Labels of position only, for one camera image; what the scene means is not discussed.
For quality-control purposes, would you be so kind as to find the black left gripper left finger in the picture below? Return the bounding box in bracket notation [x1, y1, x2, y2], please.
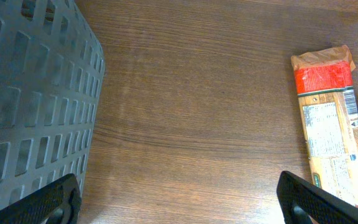
[0, 174, 81, 224]

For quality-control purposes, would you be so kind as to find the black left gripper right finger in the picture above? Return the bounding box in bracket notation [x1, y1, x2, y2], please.
[277, 171, 358, 224]

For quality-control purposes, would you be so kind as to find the orange spaghetti packet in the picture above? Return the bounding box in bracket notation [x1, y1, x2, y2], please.
[291, 45, 358, 208]

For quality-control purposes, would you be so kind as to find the grey plastic basket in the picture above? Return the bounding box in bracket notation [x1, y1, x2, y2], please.
[0, 0, 105, 210]

